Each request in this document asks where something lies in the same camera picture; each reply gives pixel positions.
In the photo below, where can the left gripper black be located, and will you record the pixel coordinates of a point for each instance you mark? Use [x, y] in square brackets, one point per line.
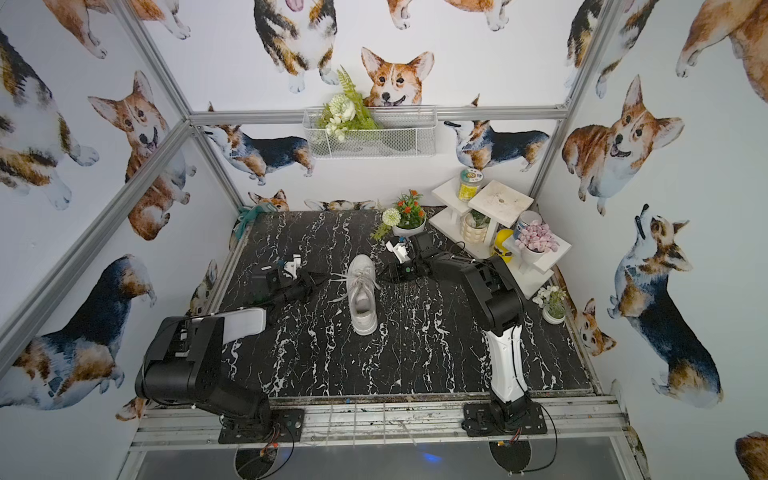
[306, 282]

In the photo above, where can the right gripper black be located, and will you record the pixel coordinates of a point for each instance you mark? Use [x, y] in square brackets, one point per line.
[395, 268]

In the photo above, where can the white sneaker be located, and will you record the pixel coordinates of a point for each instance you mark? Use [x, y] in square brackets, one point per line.
[361, 299]

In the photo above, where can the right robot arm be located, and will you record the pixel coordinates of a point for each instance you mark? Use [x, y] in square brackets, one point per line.
[496, 305]

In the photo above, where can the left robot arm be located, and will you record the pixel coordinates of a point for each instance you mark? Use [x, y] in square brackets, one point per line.
[183, 364]

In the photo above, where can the white pot orange flowers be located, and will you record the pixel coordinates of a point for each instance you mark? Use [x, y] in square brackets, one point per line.
[406, 214]

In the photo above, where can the cream bumpy pot plant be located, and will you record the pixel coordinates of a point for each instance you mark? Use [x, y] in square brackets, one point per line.
[474, 227]

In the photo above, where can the teal cloth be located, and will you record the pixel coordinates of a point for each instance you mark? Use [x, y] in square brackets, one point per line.
[246, 215]

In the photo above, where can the yellow round container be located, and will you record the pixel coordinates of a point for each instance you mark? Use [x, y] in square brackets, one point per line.
[501, 245]

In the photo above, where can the clear jar yellow label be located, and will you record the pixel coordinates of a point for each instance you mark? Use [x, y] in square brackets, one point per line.
[470, 183]

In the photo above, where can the pink flowers white pot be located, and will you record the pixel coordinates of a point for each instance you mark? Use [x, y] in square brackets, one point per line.
[535, 240]

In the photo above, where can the blue white can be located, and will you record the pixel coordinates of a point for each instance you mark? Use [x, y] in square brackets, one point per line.
[525, 219]

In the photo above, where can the small white flower pot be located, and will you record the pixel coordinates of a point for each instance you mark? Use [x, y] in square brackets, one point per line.
[551, 301]

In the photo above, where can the white green artificial flowers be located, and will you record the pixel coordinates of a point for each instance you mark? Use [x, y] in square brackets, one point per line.
[346, 113]

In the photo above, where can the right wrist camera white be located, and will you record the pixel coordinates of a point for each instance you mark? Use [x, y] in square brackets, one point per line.
[399, 248]

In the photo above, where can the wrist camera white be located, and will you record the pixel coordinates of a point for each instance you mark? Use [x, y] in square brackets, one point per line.
[292, 266]
[399, 248]

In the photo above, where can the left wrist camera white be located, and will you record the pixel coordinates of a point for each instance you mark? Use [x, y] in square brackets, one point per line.
[292, 266]

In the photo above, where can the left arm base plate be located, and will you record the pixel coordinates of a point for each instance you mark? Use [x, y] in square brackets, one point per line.
[282, 425]

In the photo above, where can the white wire basket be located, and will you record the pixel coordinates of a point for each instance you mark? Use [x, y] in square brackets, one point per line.
[401, 132]

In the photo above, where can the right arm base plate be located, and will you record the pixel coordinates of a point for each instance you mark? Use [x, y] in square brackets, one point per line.
[524, 417]

